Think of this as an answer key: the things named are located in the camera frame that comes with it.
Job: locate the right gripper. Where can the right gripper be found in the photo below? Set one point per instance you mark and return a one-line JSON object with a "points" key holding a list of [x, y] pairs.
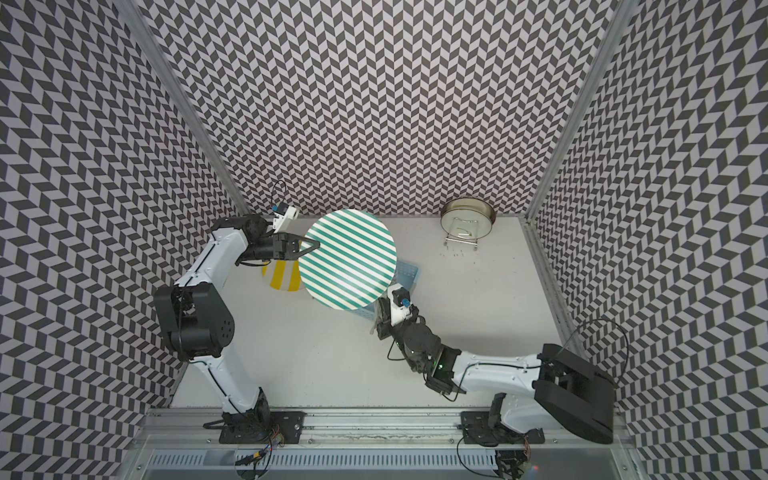
{"points": [[414, 317]]}

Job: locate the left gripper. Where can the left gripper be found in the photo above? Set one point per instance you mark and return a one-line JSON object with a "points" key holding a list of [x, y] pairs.
{"points": [[285, 246]]}

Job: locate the green striped plate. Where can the green striped plate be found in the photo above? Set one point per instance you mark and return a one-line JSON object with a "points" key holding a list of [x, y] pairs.
{"points": [[355, 262]]}

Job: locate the yellow striped plate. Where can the yellow striped plate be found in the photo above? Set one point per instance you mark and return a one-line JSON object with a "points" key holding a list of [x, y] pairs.
{"points": [[282, 275]]}

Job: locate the grey striped cloth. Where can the grey striped cloth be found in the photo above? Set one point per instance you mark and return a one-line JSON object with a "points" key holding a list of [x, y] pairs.
{"points": [[383, 316]]}

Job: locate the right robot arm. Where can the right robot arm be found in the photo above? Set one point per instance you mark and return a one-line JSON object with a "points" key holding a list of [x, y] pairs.
{"points": [[550, 389]]}

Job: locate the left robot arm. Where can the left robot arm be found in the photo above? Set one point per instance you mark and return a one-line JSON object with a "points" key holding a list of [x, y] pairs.
{"points": [[197, 325]]}

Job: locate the light blue plastic basket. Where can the light blue plastic basket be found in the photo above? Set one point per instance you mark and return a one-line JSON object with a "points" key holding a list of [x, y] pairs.
{"points": [[406, 274]]}

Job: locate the round metal dish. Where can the round metal dish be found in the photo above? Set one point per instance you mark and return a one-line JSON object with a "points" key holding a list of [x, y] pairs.
{"points": [[469, 208]]}

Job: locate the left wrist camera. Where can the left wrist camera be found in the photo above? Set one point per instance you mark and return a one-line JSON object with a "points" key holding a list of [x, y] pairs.
{"points": [[283, 215]]}

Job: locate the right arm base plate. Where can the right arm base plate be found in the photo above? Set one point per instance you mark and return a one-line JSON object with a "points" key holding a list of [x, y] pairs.
{"points": [[477, 430]]}

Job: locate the wire plate stand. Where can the wire plate stand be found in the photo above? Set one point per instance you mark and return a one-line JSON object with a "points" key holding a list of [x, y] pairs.
{"points": [[463, 232]]}

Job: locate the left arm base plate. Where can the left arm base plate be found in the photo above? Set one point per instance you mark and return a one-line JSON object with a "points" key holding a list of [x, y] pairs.
{"points": [[282, 427]]}

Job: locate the aluminium front rail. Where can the aluminium front rail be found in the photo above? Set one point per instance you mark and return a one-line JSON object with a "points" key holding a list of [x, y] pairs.
{"points": [[323, 427]]}

